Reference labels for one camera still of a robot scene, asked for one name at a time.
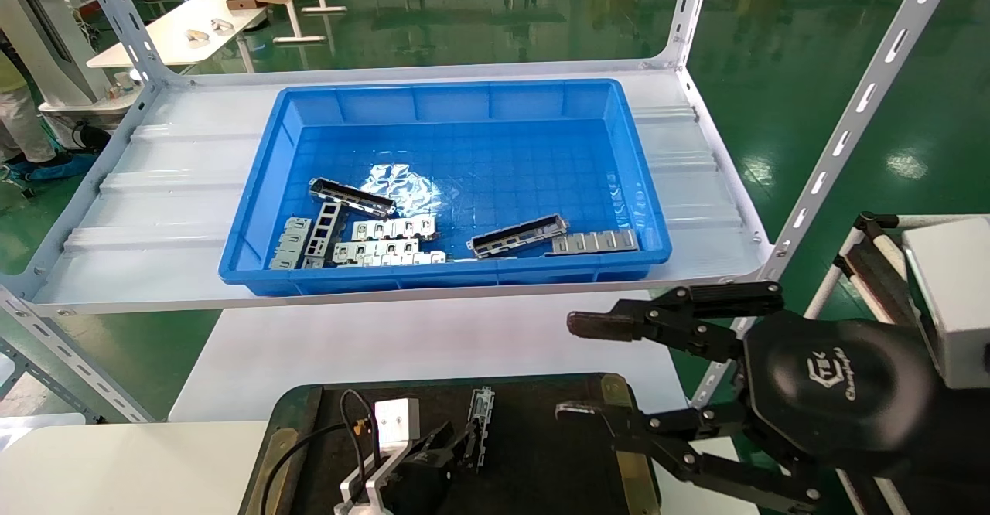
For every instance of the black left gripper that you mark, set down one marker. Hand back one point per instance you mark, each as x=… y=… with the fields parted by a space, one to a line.
x=421 y=480

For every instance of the person with blue shoe covers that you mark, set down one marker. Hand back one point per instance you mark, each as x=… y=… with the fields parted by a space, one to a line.
x=23 y=121

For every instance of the white robot column with base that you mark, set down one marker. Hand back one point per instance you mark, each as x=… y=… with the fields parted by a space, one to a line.
x=54 y=43

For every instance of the white table with T-foot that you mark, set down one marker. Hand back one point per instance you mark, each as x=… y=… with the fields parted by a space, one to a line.
x=290 y=5

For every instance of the white tube stand black padding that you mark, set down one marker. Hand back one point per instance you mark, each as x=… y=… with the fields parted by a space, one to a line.
x=874 y=267

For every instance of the grey ribbed metal strip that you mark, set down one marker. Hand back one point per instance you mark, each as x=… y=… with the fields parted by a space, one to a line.
x=595 y=242

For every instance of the white cup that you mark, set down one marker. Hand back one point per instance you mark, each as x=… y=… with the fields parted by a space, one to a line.
x=124 y=83

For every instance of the large blue plastic bin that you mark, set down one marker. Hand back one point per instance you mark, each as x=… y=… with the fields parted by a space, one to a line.
x=526 y=159

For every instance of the small silver metal bracket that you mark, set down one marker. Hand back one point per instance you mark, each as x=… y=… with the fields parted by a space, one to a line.
x=290 y=243

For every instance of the white perforated metal rack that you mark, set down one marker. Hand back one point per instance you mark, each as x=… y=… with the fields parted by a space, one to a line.
x=696 y=190

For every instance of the dark ladder-shaped metal frame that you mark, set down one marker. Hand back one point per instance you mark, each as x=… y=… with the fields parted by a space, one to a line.
x=325 y=233

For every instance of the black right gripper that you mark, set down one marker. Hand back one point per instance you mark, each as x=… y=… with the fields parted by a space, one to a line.
x=843 y=391

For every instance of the black flat container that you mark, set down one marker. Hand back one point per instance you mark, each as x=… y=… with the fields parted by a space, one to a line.
x=526 y=484

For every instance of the white office table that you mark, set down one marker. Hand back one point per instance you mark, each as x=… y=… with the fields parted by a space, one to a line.
x=162 y=43

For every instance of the long dark metal channel part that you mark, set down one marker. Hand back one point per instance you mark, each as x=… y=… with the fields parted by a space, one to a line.
x=481 y=414
x=352 y=198
x=514 y=237

